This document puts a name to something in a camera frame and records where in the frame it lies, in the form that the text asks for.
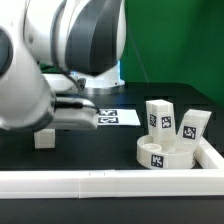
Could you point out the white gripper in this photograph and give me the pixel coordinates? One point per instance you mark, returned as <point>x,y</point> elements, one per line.
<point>74,113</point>

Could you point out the white round stool seat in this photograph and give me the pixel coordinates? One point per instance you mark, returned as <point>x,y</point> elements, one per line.
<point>152,156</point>

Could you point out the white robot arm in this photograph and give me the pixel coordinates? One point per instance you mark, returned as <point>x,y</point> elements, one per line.
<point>85,36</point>

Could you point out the white marker sheet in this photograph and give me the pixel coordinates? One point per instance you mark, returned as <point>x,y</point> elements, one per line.
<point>110,117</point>

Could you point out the white L-shaped fence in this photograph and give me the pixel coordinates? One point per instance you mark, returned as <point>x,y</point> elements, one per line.
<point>207,180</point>

